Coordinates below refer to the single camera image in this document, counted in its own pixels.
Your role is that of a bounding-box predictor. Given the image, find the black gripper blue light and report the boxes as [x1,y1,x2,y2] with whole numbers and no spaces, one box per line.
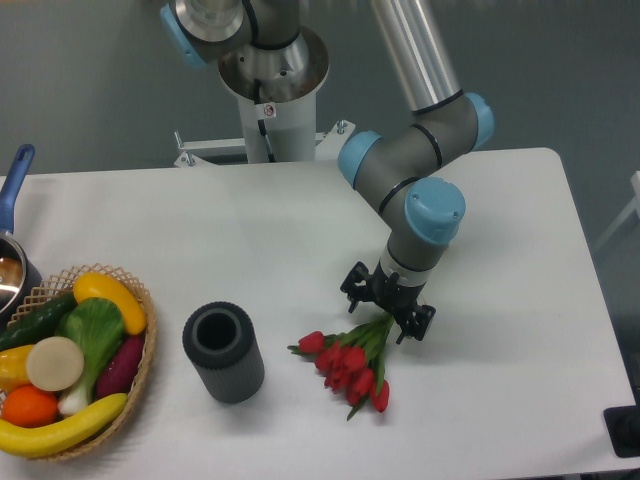
[340,262,436,344]

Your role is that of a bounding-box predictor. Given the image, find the red tulip bouquet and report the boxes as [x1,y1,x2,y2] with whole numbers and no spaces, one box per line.
[287,313,394,419]

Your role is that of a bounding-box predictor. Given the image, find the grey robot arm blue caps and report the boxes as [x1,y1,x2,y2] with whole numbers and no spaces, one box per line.
[160,1,494,339]

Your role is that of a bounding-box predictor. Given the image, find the dark grey ribbed vase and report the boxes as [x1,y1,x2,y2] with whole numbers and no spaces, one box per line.
[182,301,265,404]

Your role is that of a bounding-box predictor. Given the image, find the black device at edge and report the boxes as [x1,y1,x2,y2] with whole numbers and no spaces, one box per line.
[603,405,639,458]

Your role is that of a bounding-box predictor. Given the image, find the purple sweet potato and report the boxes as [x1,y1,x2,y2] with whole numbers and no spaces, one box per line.
[95,336,144,399]

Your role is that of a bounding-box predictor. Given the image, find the white furniture leg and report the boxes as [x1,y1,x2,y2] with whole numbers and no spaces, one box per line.
[593,171,639,256]

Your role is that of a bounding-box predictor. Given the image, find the green bok choy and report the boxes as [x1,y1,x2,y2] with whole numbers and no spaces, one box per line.
[56,298,124,417]

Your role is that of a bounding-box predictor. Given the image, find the woven wicker basket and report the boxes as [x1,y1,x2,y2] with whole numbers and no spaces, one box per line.
[9,264,157,461]

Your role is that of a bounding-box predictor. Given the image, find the beige round disc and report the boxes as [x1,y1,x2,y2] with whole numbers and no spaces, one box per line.
[26,336,84,392]

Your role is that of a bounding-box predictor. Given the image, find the dark green cucumber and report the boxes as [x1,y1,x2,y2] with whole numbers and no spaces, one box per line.
[1,293,77,351]

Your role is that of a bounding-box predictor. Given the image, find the yellow bell pepper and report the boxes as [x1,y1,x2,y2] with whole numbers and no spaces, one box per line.
[0,344,34,392]

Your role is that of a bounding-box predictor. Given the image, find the orange fruit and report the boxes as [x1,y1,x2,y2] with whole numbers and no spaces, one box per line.
[1,385,58,428]

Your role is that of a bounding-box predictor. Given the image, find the yellow banana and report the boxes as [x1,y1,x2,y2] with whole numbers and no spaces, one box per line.
[1,393,128,459]

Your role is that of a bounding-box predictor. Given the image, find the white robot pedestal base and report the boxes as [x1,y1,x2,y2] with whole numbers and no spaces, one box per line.
[174,93,356,168]

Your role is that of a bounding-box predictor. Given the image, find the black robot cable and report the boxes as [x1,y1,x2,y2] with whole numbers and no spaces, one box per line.
[252,79,277,163]

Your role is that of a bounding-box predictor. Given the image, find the blue handled saucepan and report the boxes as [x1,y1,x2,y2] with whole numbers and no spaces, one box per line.
[1,144,41,331]

